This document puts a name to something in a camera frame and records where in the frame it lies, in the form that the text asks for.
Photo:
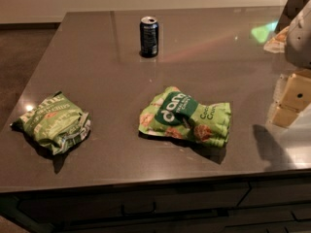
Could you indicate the dark object at table corner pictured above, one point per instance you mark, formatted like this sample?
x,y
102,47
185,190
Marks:
x,y
290,11

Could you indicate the right cabinet drawer front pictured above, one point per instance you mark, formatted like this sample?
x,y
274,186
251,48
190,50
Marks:
x,y
277,192

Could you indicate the dark cabinet drawer front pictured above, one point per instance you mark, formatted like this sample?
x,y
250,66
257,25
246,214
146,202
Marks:
x,y
109,205

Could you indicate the green rice chip bag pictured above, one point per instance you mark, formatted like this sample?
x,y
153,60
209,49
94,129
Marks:
x,y
174,114

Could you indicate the dark blue pepsi can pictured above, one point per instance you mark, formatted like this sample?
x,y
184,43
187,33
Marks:
x,y
149,36

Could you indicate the black drawer handle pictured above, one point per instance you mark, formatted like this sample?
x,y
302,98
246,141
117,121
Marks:
x,y
138,208

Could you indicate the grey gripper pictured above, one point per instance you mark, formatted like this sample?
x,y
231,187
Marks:
x,y
299,41

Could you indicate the green jalapeno chips bag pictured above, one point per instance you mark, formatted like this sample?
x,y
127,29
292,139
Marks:
x,y
56,124

